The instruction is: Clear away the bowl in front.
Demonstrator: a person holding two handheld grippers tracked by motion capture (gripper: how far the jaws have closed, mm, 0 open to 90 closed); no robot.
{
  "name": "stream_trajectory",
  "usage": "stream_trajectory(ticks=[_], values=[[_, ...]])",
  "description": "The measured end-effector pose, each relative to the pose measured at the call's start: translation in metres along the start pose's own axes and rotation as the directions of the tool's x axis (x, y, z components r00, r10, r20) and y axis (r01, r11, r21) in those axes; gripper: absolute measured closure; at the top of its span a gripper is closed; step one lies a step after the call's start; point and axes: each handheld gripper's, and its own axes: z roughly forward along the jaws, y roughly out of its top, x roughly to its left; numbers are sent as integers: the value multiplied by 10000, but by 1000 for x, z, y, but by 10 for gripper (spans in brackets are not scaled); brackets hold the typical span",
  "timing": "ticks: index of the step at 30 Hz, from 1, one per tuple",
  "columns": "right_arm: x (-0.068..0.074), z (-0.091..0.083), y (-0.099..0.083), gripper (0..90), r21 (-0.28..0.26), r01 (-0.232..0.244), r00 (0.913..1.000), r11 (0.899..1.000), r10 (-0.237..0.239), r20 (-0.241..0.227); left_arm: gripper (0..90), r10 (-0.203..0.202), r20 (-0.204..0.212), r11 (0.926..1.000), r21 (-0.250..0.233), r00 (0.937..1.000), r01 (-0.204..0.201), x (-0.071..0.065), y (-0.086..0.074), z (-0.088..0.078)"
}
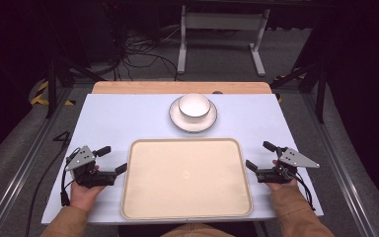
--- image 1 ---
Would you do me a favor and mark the white bowl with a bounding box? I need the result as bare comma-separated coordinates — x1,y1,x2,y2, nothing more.
178,93,211,120

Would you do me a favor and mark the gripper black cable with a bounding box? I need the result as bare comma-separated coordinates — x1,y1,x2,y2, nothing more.
289,169,317,212
60,147,82,207

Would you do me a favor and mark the black tripod stand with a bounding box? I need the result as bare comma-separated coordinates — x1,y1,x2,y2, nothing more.
43,55,107,119
269,58,331,124

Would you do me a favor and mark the aluminium floor rail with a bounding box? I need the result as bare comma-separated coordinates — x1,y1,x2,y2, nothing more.
300,93,379,237
0,87,75,237

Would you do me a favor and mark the bundle of black floor cables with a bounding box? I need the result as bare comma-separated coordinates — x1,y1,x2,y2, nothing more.
88,24,186,82

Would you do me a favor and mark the person's right hand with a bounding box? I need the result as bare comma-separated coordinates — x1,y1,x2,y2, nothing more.
264,159,300,193

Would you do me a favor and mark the beige rectangular tray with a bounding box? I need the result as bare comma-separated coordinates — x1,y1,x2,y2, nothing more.
120,137,254,221

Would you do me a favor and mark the grey metal stand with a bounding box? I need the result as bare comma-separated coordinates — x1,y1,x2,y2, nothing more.
176,4,271,78

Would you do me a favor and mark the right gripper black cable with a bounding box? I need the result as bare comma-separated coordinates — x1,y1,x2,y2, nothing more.
289,169,317,212

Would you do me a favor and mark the person's tan clothing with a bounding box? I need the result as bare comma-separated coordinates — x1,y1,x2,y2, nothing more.
160,222,237,237

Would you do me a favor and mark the yellow black hazard tape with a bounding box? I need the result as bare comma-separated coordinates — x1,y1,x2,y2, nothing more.
29,80,77,107

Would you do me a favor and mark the person's left hand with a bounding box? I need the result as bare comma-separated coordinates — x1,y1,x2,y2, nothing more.
69,164,109,212

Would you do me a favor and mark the long black floor cable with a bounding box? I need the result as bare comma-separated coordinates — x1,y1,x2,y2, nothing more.
24,130,72,237

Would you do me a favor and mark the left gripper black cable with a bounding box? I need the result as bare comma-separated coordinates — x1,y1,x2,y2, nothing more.
60,147,82,207

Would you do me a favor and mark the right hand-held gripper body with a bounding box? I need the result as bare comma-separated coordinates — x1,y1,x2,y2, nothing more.
256,146,321,185

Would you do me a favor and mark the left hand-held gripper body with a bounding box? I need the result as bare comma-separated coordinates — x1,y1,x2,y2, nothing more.
64,144,118,190

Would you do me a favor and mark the white plate with dark rim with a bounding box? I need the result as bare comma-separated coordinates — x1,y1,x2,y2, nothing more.
168,96,218,134

